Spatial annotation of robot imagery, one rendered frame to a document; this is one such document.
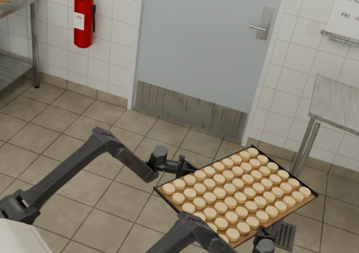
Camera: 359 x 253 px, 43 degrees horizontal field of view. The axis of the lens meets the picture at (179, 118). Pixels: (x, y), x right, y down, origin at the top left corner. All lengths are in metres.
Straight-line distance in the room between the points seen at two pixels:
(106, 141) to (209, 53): 2.21
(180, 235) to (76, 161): 0.45
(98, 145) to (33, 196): 0.25
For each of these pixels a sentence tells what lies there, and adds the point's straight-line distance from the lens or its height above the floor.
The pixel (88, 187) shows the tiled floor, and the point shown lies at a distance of 3.31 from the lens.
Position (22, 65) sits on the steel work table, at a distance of 4.24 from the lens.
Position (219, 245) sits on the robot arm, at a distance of 1.35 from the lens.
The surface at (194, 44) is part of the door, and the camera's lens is 3.63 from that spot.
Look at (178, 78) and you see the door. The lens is 3.80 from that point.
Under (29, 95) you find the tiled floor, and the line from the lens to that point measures 4.25.
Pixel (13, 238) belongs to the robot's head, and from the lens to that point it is 1.29.
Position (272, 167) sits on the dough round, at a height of 1.01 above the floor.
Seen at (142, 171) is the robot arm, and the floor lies 1.06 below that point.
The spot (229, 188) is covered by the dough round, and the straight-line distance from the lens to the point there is 1.92.
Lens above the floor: 2.30
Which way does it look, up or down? 34 degrees down
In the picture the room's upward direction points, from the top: 10 degrees clockwise
